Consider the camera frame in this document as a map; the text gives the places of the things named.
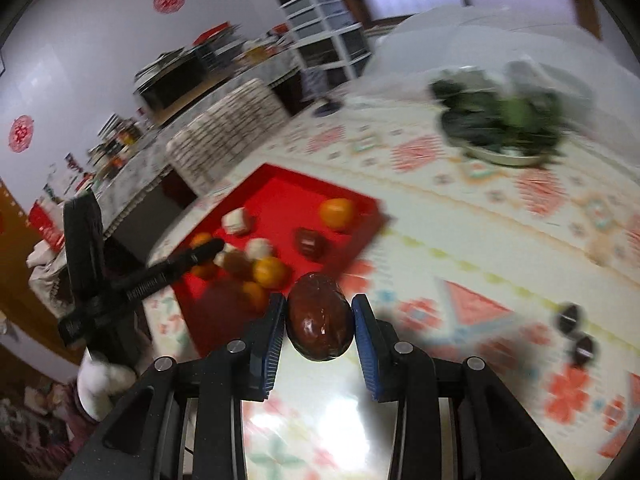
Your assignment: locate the small orange mandarin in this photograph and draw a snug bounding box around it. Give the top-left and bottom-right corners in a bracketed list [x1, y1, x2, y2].
[189, 232, 214, 249]

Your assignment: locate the patterned chair cushion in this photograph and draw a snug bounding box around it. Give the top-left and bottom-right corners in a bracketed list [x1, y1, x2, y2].
[166, 78, 291, 196]

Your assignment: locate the plate of green spinach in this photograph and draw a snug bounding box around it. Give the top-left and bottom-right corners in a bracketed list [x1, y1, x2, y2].
[428, 67, 565, 168]

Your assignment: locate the large orange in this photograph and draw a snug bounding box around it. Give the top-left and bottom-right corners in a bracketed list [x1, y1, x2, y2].
[319, 198, 355, 232]

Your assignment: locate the beige fruit piece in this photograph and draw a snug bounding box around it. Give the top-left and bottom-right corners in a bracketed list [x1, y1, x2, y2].
[221, 207, 250, 236]

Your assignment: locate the red paper wall decoration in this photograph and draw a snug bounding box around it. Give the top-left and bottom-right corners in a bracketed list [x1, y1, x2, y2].
[153, 0, 186, 14]

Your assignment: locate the dark red plum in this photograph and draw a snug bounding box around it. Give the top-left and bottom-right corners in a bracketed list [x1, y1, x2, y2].
[294, 228, 329, 261]

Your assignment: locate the red tray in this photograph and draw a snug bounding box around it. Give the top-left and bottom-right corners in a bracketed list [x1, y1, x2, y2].
[171, 164, 386, 356]

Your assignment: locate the white drawer cabinet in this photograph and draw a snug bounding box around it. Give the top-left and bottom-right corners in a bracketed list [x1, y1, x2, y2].
[277, 0, 371, 87]

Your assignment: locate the beige fruit cylinder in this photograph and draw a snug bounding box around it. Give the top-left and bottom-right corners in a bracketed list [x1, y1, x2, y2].
[244, 237, 273, 261]

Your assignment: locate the white mesh food cover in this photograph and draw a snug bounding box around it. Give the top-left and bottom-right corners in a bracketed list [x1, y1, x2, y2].
[363, 6, 639, 154]

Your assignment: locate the dark plum small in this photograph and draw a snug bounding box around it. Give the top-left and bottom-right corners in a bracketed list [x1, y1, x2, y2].
[570, 334, 598, 368]

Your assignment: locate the patterned tablecloth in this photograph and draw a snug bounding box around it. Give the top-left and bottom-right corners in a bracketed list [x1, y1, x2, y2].
[151, 98, 639, 479]

